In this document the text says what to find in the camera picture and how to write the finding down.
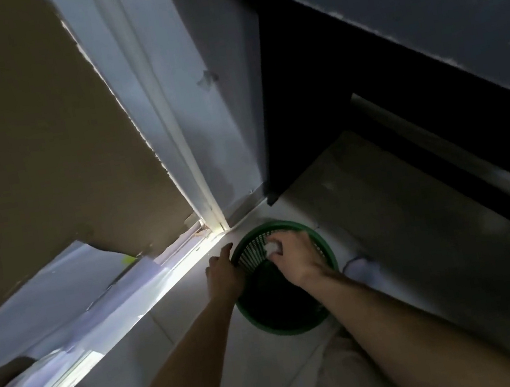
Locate person's right hand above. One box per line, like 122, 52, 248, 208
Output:
263, 223, 337, 295

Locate white door frame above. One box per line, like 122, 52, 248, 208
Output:
42, 0, 232, 257

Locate clear plastic sleeve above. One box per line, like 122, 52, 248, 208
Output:
263, 239, 284, 258

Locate brown torn board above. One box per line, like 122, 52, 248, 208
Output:
0, 0, 210, 332

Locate person's beige trouser leg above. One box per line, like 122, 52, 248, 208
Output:
300, 321, 407, 387

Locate person's left forearm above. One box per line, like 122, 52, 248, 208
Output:
90, 295, 250, 387

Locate person's right forearm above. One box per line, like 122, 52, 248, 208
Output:
303, 239, 510, 387

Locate person's left hand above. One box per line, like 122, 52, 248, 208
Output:
200, 240, 250, 307

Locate person's white shoe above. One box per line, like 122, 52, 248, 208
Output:
340, 253, 387, 296

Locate green mesh wastebasket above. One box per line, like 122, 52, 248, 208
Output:
221, 211, 349, 345

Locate black table side panel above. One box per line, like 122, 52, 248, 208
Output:
234, 0, 372, 207

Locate white paper sheets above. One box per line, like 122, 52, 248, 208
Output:
0, 225, 193, 387

